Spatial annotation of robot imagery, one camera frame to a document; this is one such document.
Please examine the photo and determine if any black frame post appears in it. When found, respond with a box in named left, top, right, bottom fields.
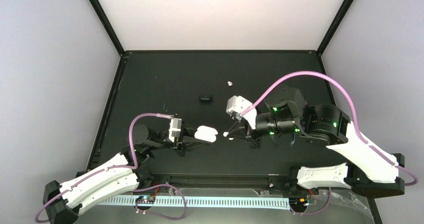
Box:
left=316, top=0, right=355, bottom=57
left=88, top=0, right=125, bottom=56

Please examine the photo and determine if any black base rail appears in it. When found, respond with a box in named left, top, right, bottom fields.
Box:
left=136, top=173, right=297, bottom=189

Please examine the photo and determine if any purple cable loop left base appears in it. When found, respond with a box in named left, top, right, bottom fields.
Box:
left=134, top=183, right=188, bottom=222

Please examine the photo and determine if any black frame post left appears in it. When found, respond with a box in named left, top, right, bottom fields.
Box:
left=88, top=0, right=125, bottom=56

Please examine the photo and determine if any white slotted cable duct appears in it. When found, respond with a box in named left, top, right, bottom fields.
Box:
left=100, top=195, right=290, bottom=210

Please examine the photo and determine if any black frame post right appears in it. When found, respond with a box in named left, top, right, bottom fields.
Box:
left=316, top=0, right=355, bottom=57

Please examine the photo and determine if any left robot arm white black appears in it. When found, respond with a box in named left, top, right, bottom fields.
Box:
left=42, top=124, right=218, bottom=224

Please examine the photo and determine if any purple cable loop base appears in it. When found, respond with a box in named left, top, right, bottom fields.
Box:
left=288, top=187, right=332, bottom=216
left=134, top=183, right=188, bottom=222

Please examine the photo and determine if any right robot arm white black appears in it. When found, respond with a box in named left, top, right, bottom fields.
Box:
left=226, top=86, right=406, bottom=199

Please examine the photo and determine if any black earbud charging case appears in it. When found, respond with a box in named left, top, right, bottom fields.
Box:
left=198, top=95, right=213, bottom=103

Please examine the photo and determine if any white earbud charging case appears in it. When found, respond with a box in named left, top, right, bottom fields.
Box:
left=194, top=125, right=218, bottom=143

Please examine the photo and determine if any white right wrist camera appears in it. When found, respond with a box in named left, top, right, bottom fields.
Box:
left=225, top=95, right=258, bottom=130

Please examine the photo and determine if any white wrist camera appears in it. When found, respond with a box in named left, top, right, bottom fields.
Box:
left=225, top=95, right=258, bottom=130
left=168, top=118, right=182, bottom=142

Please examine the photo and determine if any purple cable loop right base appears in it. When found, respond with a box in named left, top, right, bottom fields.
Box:
left=288, top=187, right=332, bottom=216

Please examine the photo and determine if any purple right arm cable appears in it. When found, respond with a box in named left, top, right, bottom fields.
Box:
left=240, top=70, right=419, bottom=187

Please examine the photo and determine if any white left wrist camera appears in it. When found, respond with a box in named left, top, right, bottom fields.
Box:
left=168, top=118, right=182, bottom=142

